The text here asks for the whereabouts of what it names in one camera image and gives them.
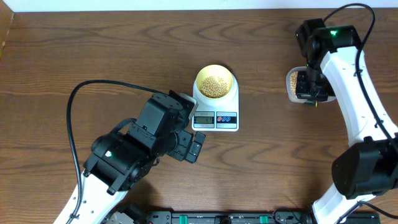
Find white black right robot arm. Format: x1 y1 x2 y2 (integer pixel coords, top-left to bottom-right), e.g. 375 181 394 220
296 18 397 223

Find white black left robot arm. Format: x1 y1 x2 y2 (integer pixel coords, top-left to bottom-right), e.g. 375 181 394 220
56 91 205 223

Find white digital kitchen scale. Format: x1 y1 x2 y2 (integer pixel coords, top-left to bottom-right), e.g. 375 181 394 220
192 71 239 132

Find soybeans in yellow bowl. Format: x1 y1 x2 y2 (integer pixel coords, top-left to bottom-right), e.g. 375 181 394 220
199 77 229 98

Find pale yellow plastic bowl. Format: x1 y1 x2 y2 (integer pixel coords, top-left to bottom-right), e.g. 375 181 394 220
196 65 233 96

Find pile of soybeans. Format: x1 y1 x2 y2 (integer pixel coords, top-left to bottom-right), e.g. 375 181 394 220
290 72 298 95

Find clear plastic soybean container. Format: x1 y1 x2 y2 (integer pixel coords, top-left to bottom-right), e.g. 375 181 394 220
285 66 337 105

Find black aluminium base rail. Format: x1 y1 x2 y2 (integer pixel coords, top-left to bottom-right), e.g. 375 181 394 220
105 202 382 224

